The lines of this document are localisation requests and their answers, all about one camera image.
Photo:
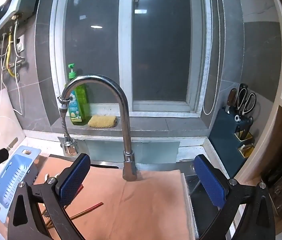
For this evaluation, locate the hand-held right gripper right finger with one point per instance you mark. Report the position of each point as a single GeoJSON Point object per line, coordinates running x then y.
{"type": "Point", "coordinates": [211, 182]}

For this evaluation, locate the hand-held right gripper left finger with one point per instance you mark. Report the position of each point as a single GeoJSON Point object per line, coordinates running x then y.
{"type": "Point", "coordinates": [72, 180]}

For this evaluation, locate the blue plastic basket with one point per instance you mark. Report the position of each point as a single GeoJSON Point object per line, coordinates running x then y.
{"type": "Point", "coordinates": [8, 177]}

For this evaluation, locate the blue knife block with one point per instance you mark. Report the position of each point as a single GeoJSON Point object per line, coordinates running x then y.
{"type": "Point", "coordinates": [223, 130]}

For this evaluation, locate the yellow sponge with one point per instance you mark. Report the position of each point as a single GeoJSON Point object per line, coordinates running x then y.
{"type": "Point", "coordinates": [102, 121]}

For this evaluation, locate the orange mat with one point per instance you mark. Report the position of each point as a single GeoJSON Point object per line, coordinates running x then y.
{"type": "Point", "coordinates": [143, 205]}

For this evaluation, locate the chrome gooseneck faucet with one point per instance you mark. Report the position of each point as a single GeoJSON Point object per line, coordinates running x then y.
{"type": "Point", "coordinates": [126, 130]}

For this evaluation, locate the green dish soap bottle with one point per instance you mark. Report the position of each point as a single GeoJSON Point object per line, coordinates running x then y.
{"type": "Point", "coordinates": [81, 97]}

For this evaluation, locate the metal pipes with valves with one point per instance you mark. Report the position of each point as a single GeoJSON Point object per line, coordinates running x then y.
{"type": "Point", "coordinates": [18, 63]}

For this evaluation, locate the white framed window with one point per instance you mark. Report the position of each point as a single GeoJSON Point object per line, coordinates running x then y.
{"type": "Point", "coordinates": [93, 55]}

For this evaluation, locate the white wall socket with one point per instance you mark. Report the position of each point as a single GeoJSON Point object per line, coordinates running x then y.
{"type": "Point", "coordinates": [20, 43]}

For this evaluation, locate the wall water heater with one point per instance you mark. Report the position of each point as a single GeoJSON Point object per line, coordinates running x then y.
{"type": "Point", "coordinates": [18, 0]}

